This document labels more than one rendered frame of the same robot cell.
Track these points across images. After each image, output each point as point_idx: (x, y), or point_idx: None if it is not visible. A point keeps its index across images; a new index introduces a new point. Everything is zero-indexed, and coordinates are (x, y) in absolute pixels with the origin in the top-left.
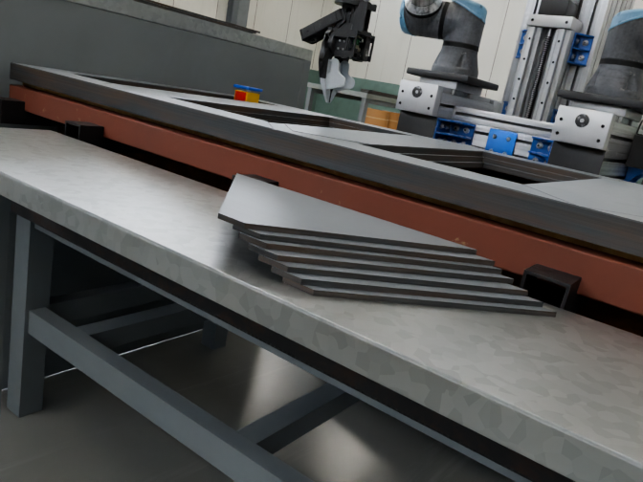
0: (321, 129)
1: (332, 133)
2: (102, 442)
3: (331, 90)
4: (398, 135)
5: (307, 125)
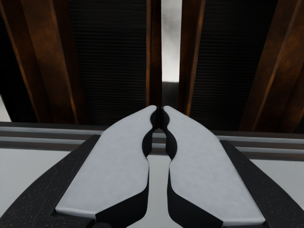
0: (15, 173)
1: (10, 192)
2: None
3: (165, 131)
4: (291, 170)
5: (14, 149)
